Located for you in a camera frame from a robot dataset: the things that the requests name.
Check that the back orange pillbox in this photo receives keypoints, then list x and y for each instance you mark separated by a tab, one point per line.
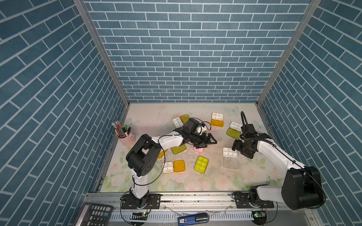
217	119

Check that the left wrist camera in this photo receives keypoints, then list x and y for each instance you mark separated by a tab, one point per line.
193	126

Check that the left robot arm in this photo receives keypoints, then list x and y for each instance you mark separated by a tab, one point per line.
143	155

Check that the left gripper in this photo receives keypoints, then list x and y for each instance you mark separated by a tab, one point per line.
202	142

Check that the pink pillbox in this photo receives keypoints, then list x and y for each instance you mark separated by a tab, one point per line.
199	150

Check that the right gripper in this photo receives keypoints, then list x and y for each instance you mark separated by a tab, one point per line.
235	145

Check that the clear pillbox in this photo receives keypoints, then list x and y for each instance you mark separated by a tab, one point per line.
230	158

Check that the blue black usb device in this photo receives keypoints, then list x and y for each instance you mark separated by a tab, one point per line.
193	219

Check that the left orange pillbox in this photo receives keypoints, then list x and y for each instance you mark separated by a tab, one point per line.
162	154

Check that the front orange pillbox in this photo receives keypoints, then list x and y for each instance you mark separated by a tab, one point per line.
171	167

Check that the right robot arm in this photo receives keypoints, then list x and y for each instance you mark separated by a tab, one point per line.
301	184

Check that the black calculator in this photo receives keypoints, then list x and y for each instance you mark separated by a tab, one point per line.
93	214

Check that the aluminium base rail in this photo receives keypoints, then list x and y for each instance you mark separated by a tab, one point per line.
185	201

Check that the pink pen cup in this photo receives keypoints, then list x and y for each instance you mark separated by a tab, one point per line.
129	140

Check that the orange pillbox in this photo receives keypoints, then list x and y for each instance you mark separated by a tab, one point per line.
217	119
162	154
171	167

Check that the left circuit board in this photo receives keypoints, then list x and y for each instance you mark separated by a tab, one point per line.
138	216

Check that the right circuit board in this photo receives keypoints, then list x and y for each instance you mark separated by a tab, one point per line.
259	218

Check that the circuit board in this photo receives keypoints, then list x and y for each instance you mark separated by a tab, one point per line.
138	216
259	218

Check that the coloured pens bundle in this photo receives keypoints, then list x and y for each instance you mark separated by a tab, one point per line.
121	131

